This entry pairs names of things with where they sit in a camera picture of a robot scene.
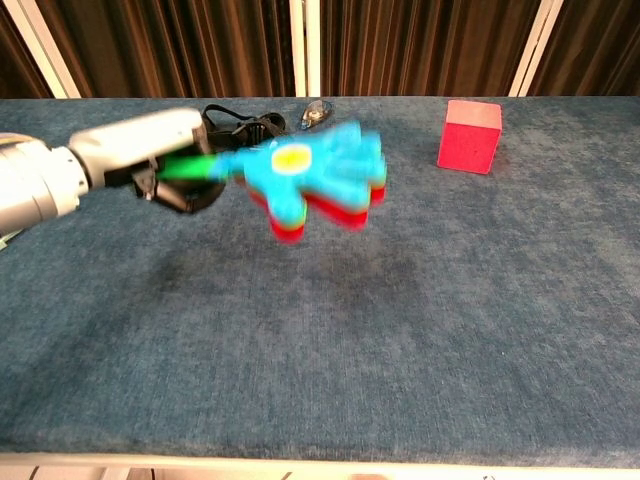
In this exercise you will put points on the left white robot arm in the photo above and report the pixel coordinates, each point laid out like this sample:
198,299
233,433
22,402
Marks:
30,185

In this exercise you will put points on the correction tape dispenser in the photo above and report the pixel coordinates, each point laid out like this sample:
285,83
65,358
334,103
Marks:
316,114

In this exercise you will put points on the blue table mat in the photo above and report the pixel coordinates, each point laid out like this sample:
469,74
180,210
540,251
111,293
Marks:
350,340

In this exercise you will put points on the white frame post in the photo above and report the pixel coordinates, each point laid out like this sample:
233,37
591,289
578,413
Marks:
305,50
540,50
45,50

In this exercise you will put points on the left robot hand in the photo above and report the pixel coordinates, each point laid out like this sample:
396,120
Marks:
135,145

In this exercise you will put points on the red cube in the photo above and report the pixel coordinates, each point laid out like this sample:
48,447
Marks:
467,147

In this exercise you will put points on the dark brown pleated curtain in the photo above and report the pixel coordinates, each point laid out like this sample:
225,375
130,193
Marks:
425,50

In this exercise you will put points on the blue hand clapper toy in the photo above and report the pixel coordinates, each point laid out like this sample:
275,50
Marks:
320,175

